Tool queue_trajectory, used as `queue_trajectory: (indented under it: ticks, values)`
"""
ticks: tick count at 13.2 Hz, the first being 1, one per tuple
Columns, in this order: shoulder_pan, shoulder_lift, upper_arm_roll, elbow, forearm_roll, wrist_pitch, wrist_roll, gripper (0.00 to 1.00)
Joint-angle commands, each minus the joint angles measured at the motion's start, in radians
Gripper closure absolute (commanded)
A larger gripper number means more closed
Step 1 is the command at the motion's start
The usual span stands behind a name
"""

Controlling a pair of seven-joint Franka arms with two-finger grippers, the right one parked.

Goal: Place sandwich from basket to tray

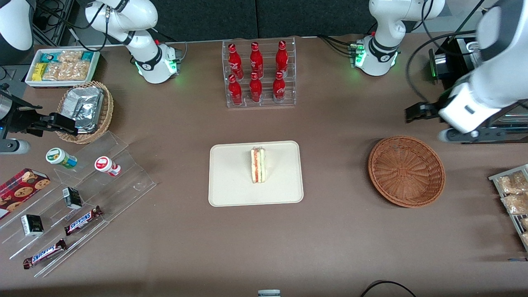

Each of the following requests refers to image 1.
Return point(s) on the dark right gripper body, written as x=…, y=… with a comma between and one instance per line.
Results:
x=17, y=121

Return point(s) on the triangle sandwich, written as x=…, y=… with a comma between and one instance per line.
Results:
x=258, y=165

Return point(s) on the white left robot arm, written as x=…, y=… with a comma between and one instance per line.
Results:
x=379, y=49

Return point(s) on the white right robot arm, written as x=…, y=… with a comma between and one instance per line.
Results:
x=152, y=62

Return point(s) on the light tan wicker basket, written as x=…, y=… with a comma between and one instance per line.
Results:
x=105, y=111

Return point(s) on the brown round wicker basket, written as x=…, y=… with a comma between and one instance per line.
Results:
x=406, y=173

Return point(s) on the white rectangular snack tray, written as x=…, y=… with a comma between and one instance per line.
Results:
x=95, y=62

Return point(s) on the cream plastic tray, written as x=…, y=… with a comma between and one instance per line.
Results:
x=231, y=177

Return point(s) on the green lid white jar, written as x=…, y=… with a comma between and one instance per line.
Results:
x=60, y=158

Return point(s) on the yellow snack packet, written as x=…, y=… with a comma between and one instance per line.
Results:
x=39, y=72

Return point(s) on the clear bag of granola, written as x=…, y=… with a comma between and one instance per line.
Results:
x=76, y=71
x=51, y=72
x=70, y=56

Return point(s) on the red lid white jar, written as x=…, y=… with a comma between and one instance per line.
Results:
x=106, y=166

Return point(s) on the teal snack packet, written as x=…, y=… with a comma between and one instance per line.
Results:
x=48, y=57
x=87, y=55

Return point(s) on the red tartan cookie box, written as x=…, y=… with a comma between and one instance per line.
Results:
x=20, y=192

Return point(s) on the small black drink carton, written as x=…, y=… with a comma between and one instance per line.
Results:
x=72, y=199
x=32, y=225

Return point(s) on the clear acrylic stepped shelf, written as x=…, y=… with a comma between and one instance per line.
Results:
x=123, y=181

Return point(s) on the clear bag of crackers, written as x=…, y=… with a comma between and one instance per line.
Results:
x=525, y=239
x=524, y=223
x=511, y=183
x=515, y=204

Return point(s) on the Snickers chocolate bar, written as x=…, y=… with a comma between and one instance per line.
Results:
x=44, y=254
x=82, y=221

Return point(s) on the red cola bottle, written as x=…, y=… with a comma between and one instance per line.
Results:
x=235, y=60
x=282, y=57
x=235, y=90
x=256, y=60
x=279, y=87
x=255, y=88

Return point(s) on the clear acrylic bottle rack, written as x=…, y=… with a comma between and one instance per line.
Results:
x=268, y=103

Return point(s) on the blue tape strip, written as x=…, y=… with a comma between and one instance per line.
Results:
x=517, y=259

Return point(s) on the grey white device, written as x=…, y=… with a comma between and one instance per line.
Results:
x=269, y=293

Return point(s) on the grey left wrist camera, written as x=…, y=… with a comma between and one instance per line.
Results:
x=453, y=135

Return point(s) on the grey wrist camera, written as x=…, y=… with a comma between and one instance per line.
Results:
x=14, y=147
x=453, y=135

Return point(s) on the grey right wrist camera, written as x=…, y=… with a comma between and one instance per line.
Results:
x=14, y=147

